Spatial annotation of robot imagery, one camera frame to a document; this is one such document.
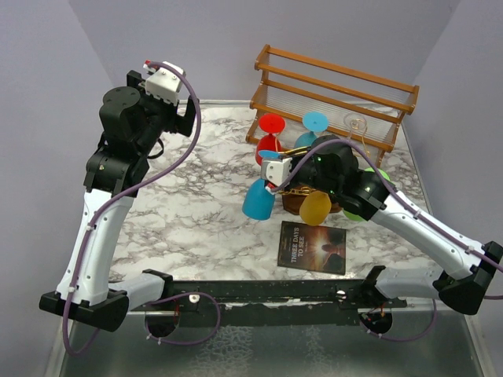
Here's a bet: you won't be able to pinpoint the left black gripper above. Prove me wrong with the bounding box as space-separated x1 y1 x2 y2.
128 71 197 155

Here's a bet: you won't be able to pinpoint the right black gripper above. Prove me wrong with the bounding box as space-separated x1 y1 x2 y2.
277 149 340 196

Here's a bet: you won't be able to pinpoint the yellow plastic wine glass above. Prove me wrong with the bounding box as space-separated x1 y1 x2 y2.
299 191 332 226

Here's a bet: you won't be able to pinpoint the gold wire wine glass rack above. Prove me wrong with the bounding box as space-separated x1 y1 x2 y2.
270 143 347 215

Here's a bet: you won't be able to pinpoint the light blue plastic wine glass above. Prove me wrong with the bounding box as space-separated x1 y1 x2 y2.
294 112 329 148

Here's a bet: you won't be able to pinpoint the green plastic wine glass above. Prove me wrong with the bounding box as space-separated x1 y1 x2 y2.
343 167 390 222

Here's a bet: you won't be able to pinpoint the clear wine glass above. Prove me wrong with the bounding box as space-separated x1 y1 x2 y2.
343 112 368 142

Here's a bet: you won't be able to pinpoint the red plastic wine glass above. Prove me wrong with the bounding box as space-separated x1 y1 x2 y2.
255 113 285 165

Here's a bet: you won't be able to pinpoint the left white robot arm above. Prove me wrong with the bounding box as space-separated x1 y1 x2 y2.
39 68 196 332

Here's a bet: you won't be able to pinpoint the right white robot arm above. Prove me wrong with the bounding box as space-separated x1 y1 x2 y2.
242 135 502 315

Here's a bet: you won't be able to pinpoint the wooden two-tier shelf rack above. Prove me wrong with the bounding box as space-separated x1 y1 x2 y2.
245 45 420 165

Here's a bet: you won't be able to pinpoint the dark book three days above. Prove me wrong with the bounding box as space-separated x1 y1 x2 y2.
277 221 347 275

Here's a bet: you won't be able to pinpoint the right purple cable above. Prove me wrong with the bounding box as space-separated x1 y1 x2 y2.
266 139 503 342

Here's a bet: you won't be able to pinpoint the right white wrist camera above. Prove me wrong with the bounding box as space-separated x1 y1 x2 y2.
260 158 292 187

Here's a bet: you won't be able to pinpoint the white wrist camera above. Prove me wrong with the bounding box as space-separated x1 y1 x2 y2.
143 60 182 105
260 158 292 187

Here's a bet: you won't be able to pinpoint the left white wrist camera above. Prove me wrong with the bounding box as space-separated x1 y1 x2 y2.
143 60 182 105

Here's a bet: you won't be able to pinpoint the black metal base rail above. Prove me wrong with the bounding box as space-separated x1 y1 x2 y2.
129 274 409 328

